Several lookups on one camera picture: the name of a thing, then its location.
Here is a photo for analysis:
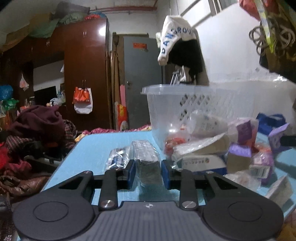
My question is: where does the white wrapped pouch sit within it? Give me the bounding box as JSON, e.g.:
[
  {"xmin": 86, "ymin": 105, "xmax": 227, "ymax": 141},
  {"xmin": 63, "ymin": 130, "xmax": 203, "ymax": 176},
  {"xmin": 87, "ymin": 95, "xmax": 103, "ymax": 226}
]
[{"xmin": 186, "ymin": 110, "xmax": 228, "ymax": 138}]

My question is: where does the orange white plastic bag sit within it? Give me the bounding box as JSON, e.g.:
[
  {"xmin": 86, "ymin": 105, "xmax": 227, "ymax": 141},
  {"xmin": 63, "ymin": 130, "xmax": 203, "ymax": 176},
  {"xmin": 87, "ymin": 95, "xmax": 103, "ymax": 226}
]
[{"xmin": 72, "ymin": 87, "xmax": 93, "ymax": 114}]

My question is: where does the blue plastic bag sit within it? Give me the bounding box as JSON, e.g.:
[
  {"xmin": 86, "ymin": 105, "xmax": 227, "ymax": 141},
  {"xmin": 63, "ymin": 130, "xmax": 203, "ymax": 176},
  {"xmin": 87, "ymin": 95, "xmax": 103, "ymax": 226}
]
[{"xmin": 256, "ymin": 113, "xmax": 287, "ymax": 136}]

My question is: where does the clear plastic basket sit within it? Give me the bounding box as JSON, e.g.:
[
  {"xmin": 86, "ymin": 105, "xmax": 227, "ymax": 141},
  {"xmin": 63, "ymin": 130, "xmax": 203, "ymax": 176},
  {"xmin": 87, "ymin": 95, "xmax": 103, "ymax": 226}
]
[{"xmin": 142, "ymin": 84, "xmax": 255, "ymax": 150}]

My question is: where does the yellow green ribbon strap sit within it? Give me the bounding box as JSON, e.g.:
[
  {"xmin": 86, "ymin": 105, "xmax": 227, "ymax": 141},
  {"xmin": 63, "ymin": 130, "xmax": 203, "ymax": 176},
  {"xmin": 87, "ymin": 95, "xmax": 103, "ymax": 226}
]
[{"xmin": 254, "ymin": 0, "xmax": 278, "ymax": 53}]

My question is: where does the floral orange bed sheet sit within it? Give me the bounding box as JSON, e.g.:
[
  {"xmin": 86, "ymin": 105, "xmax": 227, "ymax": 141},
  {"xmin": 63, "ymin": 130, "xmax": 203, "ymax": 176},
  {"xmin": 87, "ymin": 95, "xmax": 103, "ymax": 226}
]
[{"xmin": 75, "ymin": 125, "xmax": 152, "ymax": 142}]

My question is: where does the red poster roll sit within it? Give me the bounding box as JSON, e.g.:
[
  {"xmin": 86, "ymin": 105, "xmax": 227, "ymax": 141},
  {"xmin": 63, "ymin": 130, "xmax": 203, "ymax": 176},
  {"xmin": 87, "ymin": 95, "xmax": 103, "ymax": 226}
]
[{"xmin": 114, "ymin": 85, "xmax": 128, "ymax": 131}]

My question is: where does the red hanging bag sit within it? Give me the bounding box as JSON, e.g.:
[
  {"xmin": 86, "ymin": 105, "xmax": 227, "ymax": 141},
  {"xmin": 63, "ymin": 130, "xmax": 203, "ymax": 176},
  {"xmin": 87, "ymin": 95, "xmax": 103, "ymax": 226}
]
[{"xmin": 239, "ymin": 0, "xmax": 260, "ymax": 21}]

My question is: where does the white blue medicine box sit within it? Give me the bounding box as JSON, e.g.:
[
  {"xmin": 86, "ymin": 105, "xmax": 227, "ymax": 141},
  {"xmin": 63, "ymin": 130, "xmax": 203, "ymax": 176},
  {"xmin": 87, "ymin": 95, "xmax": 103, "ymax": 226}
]
[{"xmin": 176, "ymin": 154, "xmax": 227, "ymax": 175}]

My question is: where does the white cloth with blue letters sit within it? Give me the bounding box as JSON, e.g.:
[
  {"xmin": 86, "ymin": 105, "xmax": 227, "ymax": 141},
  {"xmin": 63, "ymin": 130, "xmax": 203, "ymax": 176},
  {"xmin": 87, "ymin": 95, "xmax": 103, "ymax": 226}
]
[{"xmin": 158, "ymin": 15, "xmax": 197, "ymax": 66}]

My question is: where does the dark red wooden wardrobe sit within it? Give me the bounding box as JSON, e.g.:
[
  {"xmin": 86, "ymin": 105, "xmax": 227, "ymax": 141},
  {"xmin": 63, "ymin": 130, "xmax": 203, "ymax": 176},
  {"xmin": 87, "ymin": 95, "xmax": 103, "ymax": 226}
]
[{"xmin": 1, "ymin": 18, "xmax": 112, "ymax": 131}]

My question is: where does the dark box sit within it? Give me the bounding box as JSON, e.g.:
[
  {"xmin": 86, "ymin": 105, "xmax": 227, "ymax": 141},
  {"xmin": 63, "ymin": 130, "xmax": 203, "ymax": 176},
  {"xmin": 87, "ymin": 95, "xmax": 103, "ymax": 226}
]
[{"xmin": 132, "ymin": 140, "xmax": 163, "ymax": 186}]

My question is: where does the coiled rope bundle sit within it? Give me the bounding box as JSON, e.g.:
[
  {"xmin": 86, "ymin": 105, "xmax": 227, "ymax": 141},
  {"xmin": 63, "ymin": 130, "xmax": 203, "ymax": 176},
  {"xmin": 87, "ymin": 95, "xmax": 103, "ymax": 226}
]
[{"xmin": 248, "ymin": 18, "xmax": 296, "ymax": 56}]

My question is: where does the grey metal door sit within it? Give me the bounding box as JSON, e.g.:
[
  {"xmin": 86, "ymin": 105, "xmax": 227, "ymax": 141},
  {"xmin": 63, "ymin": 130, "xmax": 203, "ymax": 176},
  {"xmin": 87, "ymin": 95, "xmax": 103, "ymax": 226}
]
[{"xmin": 123, "ymin": 36, "xmax": 162, "ymax": 129}]

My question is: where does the black hanging garment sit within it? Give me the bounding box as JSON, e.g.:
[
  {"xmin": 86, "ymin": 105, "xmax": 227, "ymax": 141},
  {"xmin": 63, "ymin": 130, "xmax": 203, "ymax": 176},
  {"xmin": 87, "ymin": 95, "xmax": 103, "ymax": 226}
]
[{"xmin": 167, "ymin": 39, "xmax": 203, "ymax": 83}]

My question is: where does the small clear wrapped packet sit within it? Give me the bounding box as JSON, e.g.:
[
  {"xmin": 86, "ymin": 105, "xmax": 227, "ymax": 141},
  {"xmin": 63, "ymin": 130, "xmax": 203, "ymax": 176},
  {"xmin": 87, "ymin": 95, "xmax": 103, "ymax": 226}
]
[{"xmin": 105, "ymin": 146, "xmax": 130, "ymax": 170}]

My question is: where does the maroon clothes pile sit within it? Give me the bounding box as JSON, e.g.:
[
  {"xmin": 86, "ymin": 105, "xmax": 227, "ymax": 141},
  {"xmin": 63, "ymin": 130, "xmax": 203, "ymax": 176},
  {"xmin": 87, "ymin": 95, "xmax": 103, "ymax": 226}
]
[{"xmin": 1, "ymin": 105, "xmax": 77, "ymax": 201}]

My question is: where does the purple small box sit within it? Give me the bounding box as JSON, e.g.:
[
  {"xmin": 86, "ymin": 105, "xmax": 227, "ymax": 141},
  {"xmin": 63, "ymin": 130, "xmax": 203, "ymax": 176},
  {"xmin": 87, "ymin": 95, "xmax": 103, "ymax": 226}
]
[{"xmin": 226, "ymin": 143, "xmax": 252, "ymax": 174}]

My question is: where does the brown hanging bag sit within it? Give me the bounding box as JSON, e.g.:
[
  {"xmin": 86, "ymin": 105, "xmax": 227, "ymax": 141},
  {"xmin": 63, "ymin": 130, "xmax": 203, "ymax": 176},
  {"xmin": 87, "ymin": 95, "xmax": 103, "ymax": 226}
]
[{"xmin": 259, "ymin": 1, "xmax": 295, "ymax": 83}]

